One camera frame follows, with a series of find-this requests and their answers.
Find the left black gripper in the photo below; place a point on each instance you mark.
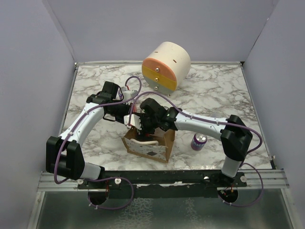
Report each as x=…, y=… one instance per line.
x=127, y=106

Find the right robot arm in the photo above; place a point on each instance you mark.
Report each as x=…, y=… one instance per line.
x=232, y=132

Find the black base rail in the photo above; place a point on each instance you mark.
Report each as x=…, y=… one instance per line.
x=162, y=184

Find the purple soda can front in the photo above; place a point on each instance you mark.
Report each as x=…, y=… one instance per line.
x=198, y=141

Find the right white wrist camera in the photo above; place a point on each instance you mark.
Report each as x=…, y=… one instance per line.
x=132, y=120

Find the round three-drawer storage box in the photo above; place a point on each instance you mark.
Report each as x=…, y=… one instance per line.
x=166, y=67

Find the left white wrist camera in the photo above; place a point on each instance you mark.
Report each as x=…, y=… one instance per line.
x=126, y=94

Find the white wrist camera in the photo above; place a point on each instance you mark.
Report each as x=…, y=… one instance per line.
x=126, y=94
x=132, y=120

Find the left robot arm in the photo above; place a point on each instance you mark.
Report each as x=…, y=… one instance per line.
x=64, y=156

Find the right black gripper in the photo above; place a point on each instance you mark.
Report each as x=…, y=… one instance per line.
x=143, y=131

